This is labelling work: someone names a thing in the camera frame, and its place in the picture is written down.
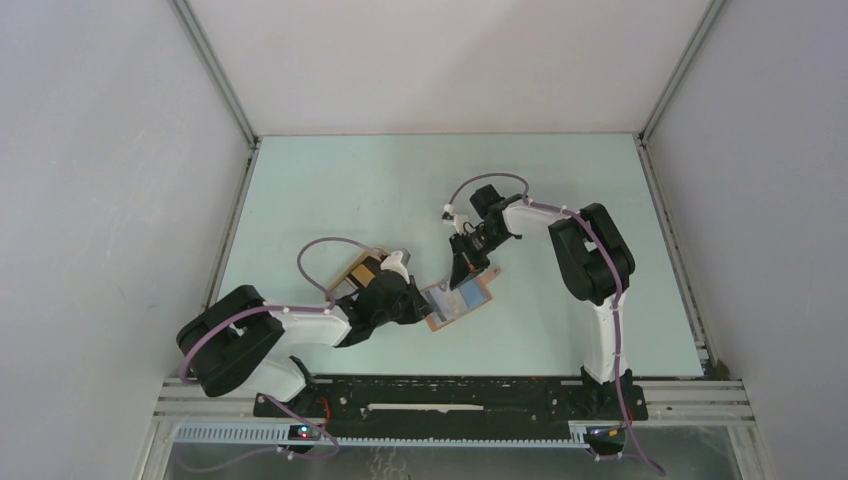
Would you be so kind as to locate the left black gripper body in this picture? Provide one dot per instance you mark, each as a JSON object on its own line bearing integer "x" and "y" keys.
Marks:
{"x": 405, "y": 309}

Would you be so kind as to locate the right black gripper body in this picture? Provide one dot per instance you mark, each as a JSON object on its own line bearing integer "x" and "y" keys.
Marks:
{"x": 476, "y": 246}

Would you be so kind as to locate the white VIP credit card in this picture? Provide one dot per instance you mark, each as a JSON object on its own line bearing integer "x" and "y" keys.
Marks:
{"x": 447, "y": 304}

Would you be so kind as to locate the yellow oval tray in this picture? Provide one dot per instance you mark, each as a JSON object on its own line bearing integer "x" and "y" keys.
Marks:
{"x": 354, "y": 275}

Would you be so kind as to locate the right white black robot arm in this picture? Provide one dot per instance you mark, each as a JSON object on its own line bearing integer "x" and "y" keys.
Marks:
{"x": 594, "y": 261}

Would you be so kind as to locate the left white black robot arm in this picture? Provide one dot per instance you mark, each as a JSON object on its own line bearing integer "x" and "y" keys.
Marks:
{"x": 242, "y": 341}

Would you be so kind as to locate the credit card stack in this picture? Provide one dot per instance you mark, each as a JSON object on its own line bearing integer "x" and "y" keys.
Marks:
{"x": 358, "y": 275}

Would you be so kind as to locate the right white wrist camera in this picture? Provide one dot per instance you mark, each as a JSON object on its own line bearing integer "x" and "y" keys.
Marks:
{"x": 458, "y": 221}

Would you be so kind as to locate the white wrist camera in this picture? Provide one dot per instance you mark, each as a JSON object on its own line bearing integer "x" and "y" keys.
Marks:
{"x": 397, "y": 262}
{"x": 458, "y": 221}

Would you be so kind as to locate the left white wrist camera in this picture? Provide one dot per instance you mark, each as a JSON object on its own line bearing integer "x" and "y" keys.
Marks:
{"x": 397, "y": 262}

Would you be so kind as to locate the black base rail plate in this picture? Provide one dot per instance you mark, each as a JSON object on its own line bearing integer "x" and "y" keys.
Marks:
{"x": 466, "y": 408}

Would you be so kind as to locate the aluminium frame rail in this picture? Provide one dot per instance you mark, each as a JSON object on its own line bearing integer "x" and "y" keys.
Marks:
{"x": 244, "y": 417}

